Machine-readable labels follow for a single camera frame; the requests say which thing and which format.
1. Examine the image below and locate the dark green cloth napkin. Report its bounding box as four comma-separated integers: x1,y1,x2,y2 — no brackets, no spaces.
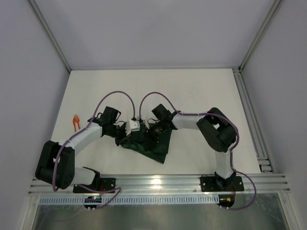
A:
115,129,172,164

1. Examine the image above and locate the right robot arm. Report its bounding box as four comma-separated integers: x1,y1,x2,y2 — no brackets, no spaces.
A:
145,104,239,191

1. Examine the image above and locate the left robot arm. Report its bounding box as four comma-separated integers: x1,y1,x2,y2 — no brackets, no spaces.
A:
35,106,140,193

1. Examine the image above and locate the orange plastic fork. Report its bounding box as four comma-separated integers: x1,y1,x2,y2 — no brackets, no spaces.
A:
72,114,79,132

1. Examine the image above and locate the left black controller board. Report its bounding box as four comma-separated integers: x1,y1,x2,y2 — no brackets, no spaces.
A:
83,195,102,209

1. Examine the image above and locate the black controller board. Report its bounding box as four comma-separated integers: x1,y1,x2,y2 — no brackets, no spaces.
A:
83,195,102,209
217,195,235,209

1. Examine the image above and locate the right black controller board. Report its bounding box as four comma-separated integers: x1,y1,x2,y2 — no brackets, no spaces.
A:
217,195,235,209

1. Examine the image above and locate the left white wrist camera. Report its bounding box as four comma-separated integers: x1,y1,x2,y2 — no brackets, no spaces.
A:
125,119,140,135

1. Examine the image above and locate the front aluminium rail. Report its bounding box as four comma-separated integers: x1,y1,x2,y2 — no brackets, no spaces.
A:
28,173,290,196

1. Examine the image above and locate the aluminium rail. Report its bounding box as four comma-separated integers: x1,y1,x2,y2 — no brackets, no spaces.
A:
28,173,290,196
232,68,275,174

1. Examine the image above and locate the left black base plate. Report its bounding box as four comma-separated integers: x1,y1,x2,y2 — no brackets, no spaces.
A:
73,178,116,194

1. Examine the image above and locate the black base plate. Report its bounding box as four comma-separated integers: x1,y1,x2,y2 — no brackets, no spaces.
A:
200,176,245,192
73,178,116,194

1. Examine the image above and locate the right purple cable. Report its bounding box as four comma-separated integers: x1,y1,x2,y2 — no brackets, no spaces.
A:
139,91,258,211

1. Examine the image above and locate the purple cable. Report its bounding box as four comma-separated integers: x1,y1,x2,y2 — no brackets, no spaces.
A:
51,91,135,211
139,91,258,211

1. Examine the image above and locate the slotted grey cable duct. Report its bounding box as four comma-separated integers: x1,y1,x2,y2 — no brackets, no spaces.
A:
39,194,219,206

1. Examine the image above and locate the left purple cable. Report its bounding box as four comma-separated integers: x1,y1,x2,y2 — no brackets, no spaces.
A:
51,91,135,211

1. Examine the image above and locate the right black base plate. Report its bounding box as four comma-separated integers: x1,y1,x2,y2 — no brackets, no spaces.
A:
200,176,245,192

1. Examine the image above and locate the right side aluminium rail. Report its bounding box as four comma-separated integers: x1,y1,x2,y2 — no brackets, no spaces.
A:
232,68,275,174

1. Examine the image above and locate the left rear frame post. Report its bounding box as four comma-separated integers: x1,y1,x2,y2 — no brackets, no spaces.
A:
27,0,72,73

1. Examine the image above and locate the frame post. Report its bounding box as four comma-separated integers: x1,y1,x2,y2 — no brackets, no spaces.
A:
238,0,284,71
27,0,72,73

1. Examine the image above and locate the right rear frame post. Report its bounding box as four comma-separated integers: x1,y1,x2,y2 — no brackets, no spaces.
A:
238,0,284,71

